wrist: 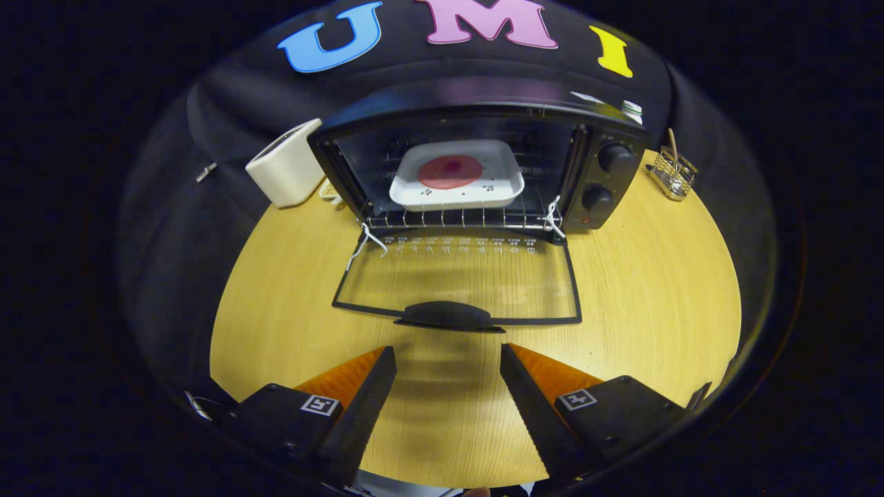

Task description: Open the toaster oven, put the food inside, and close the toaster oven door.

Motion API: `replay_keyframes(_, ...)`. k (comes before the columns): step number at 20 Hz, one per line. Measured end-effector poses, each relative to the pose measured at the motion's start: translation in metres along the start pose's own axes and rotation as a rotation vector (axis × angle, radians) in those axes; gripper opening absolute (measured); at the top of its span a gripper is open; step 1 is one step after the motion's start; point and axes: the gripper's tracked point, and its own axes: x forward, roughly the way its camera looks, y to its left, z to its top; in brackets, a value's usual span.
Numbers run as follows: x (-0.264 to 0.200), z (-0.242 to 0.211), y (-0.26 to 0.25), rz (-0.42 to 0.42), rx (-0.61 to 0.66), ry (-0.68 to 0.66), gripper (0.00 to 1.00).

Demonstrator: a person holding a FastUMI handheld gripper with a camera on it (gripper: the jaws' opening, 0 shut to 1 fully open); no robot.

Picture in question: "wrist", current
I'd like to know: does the pink round food slice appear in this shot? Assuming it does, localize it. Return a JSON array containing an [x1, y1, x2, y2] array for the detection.
[[418, 155, 483, 190]]

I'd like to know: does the black toaster oven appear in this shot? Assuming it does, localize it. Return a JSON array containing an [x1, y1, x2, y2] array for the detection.
[[307, 76, 648, 333]]

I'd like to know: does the metal wire basket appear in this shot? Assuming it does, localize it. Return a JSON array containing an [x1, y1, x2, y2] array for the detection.
[[646, 146, 698, 202]]

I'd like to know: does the white string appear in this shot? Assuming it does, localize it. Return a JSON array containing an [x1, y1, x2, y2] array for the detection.
[[544, 196, 568, 240], [345, 223, 388, 271]]

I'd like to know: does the cream bread toaster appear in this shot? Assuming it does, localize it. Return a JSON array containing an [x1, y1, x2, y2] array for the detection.
[[245, 118, 325, 208]]

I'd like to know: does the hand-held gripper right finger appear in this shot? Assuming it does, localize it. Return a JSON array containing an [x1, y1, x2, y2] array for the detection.
[[500, 343, 691, 484]]

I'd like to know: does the white square plate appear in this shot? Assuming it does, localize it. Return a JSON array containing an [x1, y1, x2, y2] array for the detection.
[[389, 139, 526, 212]]

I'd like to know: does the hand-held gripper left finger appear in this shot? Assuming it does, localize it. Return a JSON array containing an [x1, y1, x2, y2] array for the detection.
[[228, 345, 398, 487]]

